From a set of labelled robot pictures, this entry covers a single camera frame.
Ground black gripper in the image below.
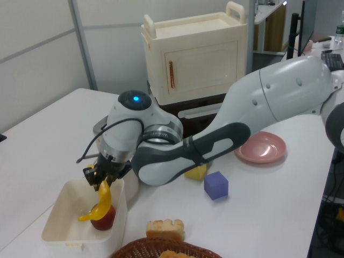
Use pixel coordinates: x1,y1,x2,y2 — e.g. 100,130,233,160
82,151,133,192

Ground yellow toy banana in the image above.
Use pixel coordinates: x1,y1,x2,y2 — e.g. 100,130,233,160
77,180,112,223

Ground white open plastic container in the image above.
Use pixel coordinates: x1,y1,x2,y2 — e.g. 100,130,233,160
41,176,128,252

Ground small white lidded bin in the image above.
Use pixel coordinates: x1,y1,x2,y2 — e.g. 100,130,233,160
125,161,140,202

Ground red toy apple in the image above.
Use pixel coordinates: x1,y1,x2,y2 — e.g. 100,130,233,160
89,203,117,232

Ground cream and silver toaster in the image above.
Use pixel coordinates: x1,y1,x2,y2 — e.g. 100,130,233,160
92,117,109,142

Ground brown wicker basket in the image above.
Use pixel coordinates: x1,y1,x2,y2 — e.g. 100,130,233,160
110,236,224,258

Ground yellow foam cube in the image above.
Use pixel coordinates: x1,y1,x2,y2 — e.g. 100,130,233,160
184,163,208,181

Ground dark brown drawer unit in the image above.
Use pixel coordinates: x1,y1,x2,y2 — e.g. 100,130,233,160
147,80,230,141

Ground purple foam cube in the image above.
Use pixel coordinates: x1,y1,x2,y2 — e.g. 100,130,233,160
203,170,230,201

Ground pink plate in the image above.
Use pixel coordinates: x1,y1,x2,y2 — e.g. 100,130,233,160
233,131,287,164

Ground wooden background desk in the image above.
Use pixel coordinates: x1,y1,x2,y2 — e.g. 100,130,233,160
252,0,288,55

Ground black monitor stand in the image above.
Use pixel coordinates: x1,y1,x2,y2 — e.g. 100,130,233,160
285,12,300,61

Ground black computer monitor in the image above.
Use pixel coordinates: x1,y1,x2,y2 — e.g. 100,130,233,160
296,0,316,56

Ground black keyboard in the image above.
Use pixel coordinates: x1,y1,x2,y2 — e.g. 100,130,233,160
320,52,344,72

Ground clear water bottle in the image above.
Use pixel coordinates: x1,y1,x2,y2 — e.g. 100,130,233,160
334,25,344,44

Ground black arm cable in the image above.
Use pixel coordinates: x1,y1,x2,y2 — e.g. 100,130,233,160
76,118,147,164

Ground white drawer handle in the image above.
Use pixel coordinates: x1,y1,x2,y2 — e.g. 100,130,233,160
177,105,224,119

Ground copper cabinet door handle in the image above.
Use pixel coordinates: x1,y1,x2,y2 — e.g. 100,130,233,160
168,60,176,89

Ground cream toy cabinet with handles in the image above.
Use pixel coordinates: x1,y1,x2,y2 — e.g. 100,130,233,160
140,1,248,106

